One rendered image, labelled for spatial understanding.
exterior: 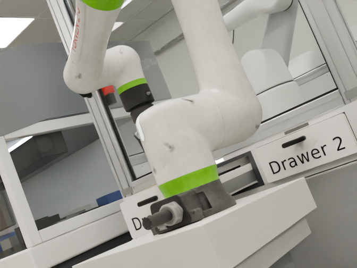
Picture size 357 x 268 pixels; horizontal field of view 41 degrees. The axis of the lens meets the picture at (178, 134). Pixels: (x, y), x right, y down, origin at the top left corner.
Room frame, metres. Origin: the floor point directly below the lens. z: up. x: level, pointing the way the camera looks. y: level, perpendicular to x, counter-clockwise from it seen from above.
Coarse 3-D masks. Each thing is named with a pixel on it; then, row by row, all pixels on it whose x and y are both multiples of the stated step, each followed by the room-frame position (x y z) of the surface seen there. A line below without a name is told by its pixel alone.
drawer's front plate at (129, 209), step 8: (152, 192) 1.33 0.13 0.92; (160, 192) 1.31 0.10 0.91; (128, 200) 1.39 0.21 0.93; (136, 200) 1.37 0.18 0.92; (128, 208) 1.40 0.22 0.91; (136, 208) 1.38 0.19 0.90; (144, 208) 1.36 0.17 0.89; (128, 216) 1.40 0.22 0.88; (136, 216) 1.39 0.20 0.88; (144, 216) 1.36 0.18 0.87; (128, 224) 1.41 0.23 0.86; (136, 224) 1.39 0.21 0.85; (136, 232) 1.40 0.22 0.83; (144, 232) 1.38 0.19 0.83
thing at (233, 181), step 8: (240, 168) 1.45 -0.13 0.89; (248, 168) 1.48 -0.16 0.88; (224, 176) 1.38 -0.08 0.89; (232, 176) 1.41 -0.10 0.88; (240, 176) 1.43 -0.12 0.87; (248, 176) 1.46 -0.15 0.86; (224, 184) 1.36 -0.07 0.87; (232, 184) 1.39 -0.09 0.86; (240, 184) 1.42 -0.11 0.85; (248, 184) 1.45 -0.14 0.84; (232, 192) 1.38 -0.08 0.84
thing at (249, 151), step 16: (336, 112) 1.30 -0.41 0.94; (352, 112) 1.27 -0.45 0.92; (304, 128) 1.36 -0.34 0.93; (352, 128) 1.28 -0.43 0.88; (256, 144) 1.46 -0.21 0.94; (224, 160) 1.55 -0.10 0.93; (240, 160) 1.92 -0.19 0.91; (256, 160) 1.48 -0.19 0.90; (336, 160) 1.33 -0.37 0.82; (352, 160) 1.30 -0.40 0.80; (256, 176) 1.49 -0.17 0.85; (304, 176) 1.40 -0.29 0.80; (144, 192) 1.79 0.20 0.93; (240, 192) 1.54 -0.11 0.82; (256, 192) 1.50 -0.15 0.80
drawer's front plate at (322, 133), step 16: (320, 128) 1.31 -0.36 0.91; (336, 128) 1.29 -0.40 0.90; (272, 144) 1.41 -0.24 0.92; (304, 144) 1.35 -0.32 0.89; (320, 144) 1.33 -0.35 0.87; (336, 144) 1.30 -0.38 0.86; (352, 144) 1.27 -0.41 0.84; (272, 160) 1.42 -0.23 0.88; (304, 160) 1.36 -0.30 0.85; (320, 160) 1.34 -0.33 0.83; (272, 176) 1.44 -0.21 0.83; (288, 176) 1.41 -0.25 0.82
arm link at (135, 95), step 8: (136, 88) 1.36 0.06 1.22; (144, 88) 1.38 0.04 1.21; (120, 96) 1.39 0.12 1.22; (128, 96) 1.37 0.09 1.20; (136, 96) 1.36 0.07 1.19; (144, 96) 1.37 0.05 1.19; (152, 96) 1.40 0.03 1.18; (128, 104) 1.37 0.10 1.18; (136, 104) 1.36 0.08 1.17; (144, 104) 1.38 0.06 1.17
